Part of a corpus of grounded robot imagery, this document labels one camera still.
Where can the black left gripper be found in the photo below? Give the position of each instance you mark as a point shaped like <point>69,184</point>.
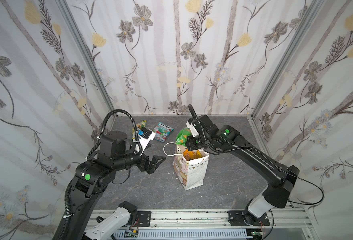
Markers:
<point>144,163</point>

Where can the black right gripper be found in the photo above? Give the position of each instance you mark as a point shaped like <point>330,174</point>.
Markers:
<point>193,142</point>

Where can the patterned white paper bag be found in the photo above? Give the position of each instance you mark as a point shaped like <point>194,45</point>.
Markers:
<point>190,173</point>

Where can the teal Fox's candy bag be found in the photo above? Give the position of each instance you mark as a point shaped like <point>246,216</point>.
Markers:
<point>162,131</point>

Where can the green yellow Fox's candy bag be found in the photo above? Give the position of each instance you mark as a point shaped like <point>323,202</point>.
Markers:
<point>139,126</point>

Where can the green corn chips bag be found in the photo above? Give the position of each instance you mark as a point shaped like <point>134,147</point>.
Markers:
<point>182,136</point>

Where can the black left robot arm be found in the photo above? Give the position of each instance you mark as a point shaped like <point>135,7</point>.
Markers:
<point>113,152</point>

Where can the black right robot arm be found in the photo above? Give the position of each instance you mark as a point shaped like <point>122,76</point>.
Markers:
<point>281,179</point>

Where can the orange snack packet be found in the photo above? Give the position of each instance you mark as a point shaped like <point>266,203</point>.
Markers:
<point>193,155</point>

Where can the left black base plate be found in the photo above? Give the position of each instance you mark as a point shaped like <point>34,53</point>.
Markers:
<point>143,219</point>

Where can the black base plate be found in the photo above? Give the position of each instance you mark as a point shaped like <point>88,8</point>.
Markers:
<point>143,219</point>
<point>238,219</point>

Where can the white slotted cable duct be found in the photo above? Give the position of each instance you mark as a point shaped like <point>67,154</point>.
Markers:
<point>188,234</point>

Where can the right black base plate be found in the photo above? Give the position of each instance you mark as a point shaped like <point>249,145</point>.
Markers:
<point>238,219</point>

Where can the aluminium mounting rail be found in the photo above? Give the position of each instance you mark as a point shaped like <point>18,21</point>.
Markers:
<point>287,218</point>

